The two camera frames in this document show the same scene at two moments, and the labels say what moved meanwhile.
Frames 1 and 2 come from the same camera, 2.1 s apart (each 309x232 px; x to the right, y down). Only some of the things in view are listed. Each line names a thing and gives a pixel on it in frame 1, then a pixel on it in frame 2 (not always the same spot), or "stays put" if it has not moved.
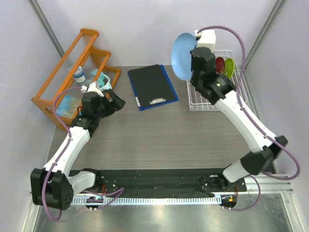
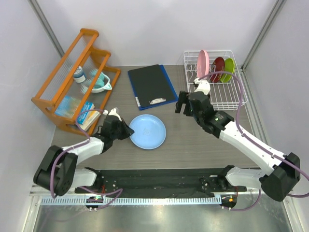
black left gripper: (119, 103) to (127, 131)
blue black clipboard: (152, 87) stays put
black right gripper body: (193, 79) to (198, 119)
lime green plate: (229, 67) stays put
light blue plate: (180, 55) to (149, 131)
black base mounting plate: (154, 182) stays put
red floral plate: (220, 65) stays put
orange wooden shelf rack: (83, 71) stays put
